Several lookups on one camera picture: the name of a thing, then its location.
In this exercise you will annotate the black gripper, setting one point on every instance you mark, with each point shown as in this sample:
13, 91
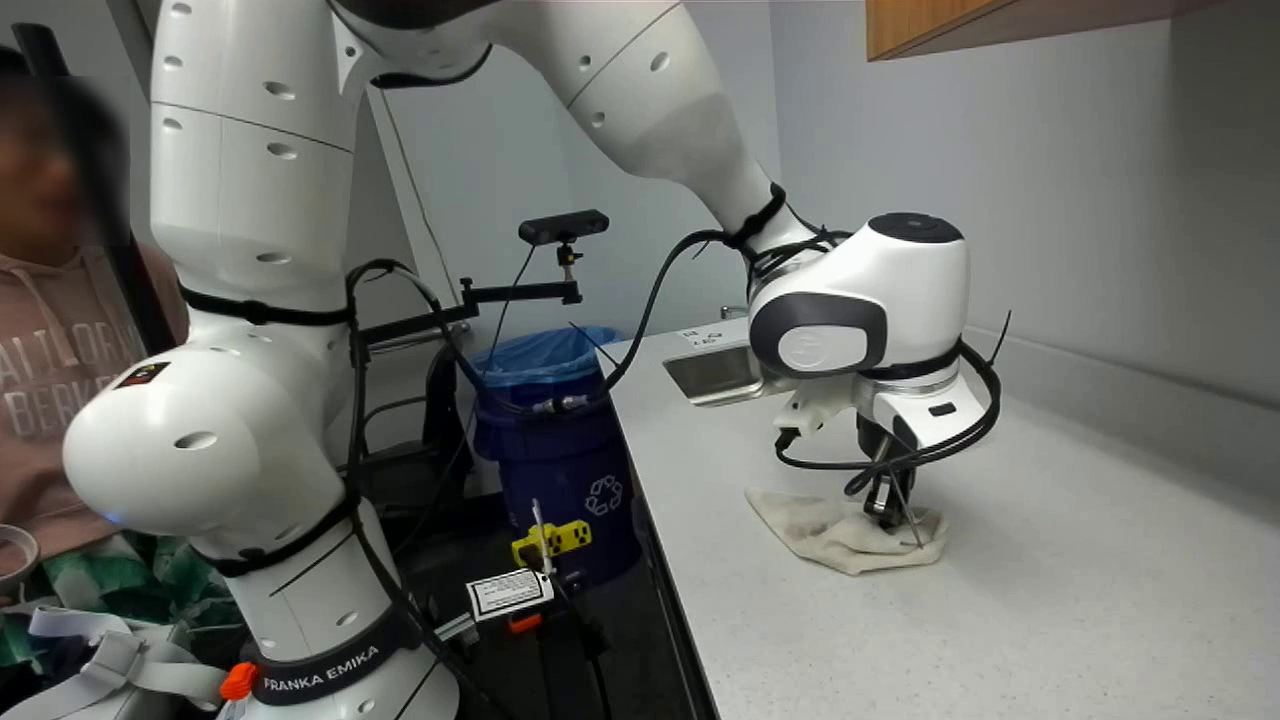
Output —
890, 455

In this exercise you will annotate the beige cloth towel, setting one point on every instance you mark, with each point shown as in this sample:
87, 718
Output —
825, 542

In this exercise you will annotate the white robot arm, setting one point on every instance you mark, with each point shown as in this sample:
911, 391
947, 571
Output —
264, 403

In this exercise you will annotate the stainless steel sink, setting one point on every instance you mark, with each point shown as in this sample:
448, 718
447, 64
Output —
714, 375

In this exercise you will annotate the blue recycling bin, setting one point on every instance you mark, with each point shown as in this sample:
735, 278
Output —
555, 442

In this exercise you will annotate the yellow clamp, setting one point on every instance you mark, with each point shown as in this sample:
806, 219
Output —
545, 542

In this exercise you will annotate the orange round knob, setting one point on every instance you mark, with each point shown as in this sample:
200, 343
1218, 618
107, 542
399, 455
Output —
238, 683

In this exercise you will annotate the green fabric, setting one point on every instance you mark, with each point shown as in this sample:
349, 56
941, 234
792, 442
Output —
120, 584

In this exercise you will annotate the person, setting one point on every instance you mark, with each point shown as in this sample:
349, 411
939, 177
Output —
53, 375

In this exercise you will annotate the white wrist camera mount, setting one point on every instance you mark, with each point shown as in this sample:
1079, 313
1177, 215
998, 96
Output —
955, 394

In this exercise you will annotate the black stereo camera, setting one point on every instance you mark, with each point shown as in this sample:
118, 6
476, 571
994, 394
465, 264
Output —
562, 226

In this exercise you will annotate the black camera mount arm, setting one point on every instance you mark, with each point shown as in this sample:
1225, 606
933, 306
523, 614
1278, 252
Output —
515, 295

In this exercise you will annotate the wooden wall cabinet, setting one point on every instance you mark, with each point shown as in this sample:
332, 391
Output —
962, 26

